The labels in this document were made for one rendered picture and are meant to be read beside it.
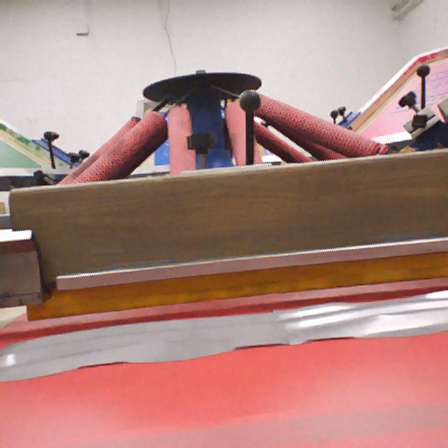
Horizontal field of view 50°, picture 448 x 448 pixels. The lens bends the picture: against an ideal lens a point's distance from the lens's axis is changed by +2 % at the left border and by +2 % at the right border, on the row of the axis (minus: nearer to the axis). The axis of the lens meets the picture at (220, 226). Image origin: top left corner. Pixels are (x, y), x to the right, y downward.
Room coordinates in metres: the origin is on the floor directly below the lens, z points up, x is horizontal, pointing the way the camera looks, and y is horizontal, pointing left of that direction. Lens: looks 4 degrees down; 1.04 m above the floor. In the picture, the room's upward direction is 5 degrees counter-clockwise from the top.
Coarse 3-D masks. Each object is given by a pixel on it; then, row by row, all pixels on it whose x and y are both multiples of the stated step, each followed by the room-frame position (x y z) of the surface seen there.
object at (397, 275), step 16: (368, 272) 0.37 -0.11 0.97; (384, 272) 0.37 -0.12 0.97; (400, 272) 0.37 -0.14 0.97; (416, 272) 0.37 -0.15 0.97; (432, 272) 0.37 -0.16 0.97; (208, 288) 0.36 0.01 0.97; (224, 288) 0.36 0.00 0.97; (240, 288) 0.36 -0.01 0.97; (256, 288) 0.36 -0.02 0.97; (272, 288) 0.36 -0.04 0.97; (288, 288) 0.36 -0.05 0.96; (304, 288) 0.37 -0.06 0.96; (320, 288) 0.37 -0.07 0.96; (64, 304) 0.36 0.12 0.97; (80, 304) 0.36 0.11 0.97; (96, 304) 0.36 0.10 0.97; (112, 304) 0.36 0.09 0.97; (128, 304) 0.36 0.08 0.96; (144, 304) 0.36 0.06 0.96; (160, 304) 0.36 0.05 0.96; (176, 304) 0.36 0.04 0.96; (32, 320) 0.36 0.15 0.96
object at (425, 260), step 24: (336, 264) 0.37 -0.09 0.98; (360, 264) 0.37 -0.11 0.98; (384, 264) 0.37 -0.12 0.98; (408, 264) 0.37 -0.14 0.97; (432, 264) 0.37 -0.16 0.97; (96, 288) 0.36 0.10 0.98; (120, 288) 0.36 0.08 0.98; (144, 288) 0.36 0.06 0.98; (168, 288) 0.36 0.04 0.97; (192, 288) 0.36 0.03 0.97
